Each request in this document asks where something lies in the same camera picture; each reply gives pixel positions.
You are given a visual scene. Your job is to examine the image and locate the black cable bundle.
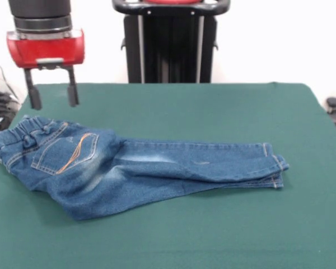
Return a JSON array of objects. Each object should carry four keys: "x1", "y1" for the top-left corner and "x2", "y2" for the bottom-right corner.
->
[{"x1": 0, "y1": 92, "x2": 21, "y2": 141}]

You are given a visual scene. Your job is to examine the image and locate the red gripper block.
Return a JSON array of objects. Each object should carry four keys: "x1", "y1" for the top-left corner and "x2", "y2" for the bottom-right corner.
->
[{"x1": 6, "y1": 27, "x2": 85, "y2": 110}]

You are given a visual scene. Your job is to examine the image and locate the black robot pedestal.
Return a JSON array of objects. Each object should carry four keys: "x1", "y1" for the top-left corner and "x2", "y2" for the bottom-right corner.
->
[{"x1": 111, "y1": 0, "x2": 231, "y2": 84}]

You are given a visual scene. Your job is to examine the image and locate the thin grey cable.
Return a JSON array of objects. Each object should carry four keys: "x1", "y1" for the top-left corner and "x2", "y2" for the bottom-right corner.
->
[{"x1": 0, "y1": 52, "x2": 19, "y2": 101}]

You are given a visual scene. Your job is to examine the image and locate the dark green table cloth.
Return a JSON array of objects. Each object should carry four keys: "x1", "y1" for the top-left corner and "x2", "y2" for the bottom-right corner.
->
[{"x1": 0, "y1": 82, "x2": 336, "y2": 269}]

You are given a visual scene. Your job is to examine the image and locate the blue denim jeans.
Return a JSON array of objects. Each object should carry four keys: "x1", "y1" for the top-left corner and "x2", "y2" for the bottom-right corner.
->
[{"x1": 0, "y1": 114, "x2": 291, "y2": 222}]

